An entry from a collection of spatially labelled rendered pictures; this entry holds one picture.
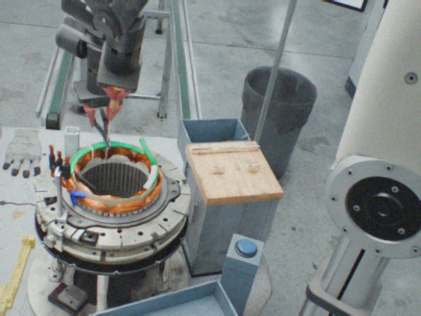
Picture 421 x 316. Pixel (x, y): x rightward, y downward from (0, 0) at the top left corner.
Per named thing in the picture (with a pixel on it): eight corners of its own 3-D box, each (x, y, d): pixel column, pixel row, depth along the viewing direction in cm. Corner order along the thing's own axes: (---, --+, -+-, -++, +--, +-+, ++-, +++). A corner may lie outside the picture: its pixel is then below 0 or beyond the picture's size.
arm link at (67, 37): (108, 9, 94) (134, 15, 102) (62, -14, 98) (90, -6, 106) (89, 70, 98) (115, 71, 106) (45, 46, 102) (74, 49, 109)
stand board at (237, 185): (184, 151, 131) (186, 144, 130) (253, 147, 137) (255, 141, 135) (205, 206, 117) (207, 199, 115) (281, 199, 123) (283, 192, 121)
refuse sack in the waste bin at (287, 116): (228, 116, 300) (240, 62, 278) (292, 120, 306) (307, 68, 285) (237, 157, 270) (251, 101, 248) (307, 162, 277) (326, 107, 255)
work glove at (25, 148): (14, 129, 169) (13, 123, 167) (51, 132, 171) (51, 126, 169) (-3, 177, 150) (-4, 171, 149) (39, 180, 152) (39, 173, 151)
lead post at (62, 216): (56, 223, 99) (54, 177, 91) (59, 213, 101) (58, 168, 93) (65, 223, 99) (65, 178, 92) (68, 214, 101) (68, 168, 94)
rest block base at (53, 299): (62, 285, 123) (62, 281, 122) (89, 302, 120) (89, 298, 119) (47, 300, 119) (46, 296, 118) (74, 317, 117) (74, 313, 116)
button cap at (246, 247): (234, 252, 108) (236, 249, 107) (239, 238, 111) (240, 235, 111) (253, 257, 108) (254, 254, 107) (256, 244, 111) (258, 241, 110)
